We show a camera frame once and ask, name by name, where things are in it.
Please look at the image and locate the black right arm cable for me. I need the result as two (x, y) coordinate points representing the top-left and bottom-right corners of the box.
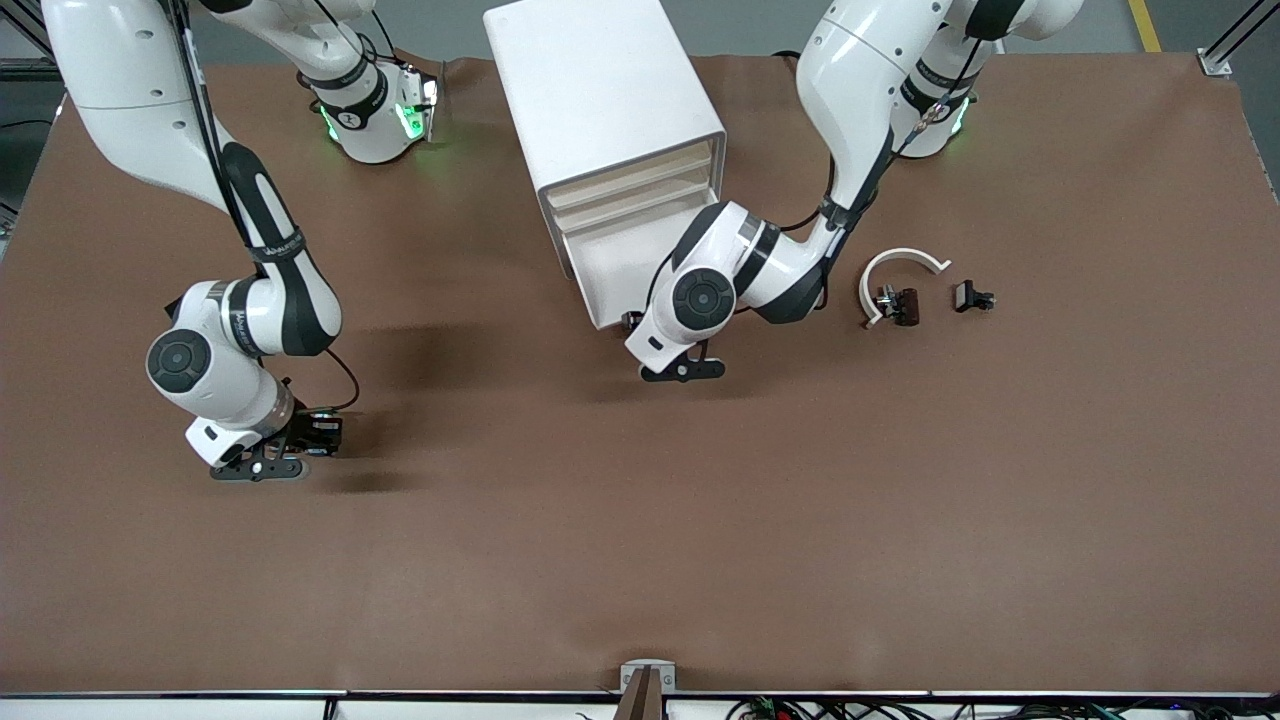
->
(175, 0), (361, 411)

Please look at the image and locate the small grey metal bracket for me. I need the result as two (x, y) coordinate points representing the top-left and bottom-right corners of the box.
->
(620, 660), (676, 693)

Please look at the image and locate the brown table cover mat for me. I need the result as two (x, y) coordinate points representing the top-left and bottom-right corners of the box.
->
(0, 52), (1280, 696)

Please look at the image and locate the white table edge rail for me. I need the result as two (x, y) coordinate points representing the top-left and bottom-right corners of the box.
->
(0, 690), (1280, 720)

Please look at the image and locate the black base cable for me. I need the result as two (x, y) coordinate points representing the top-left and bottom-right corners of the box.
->
(335, 0), (403, 73)

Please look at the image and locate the small brown component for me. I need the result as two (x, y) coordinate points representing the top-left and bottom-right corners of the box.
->
(875, 285), (921, 327)

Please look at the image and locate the brown camera post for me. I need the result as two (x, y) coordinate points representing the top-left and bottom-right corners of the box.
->
(613, 668), (666, 720)

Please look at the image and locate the white curved plastic piece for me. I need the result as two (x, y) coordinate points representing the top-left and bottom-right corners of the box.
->
(858, 247), (952, 330)

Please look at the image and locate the aluminium frame profile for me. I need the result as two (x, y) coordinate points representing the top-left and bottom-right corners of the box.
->
(0, 0), (61, 83)
(1197, 0), (1280, 78)

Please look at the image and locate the white arm base connector plate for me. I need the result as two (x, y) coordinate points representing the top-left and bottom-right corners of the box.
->
(398, 65), (441, 143)

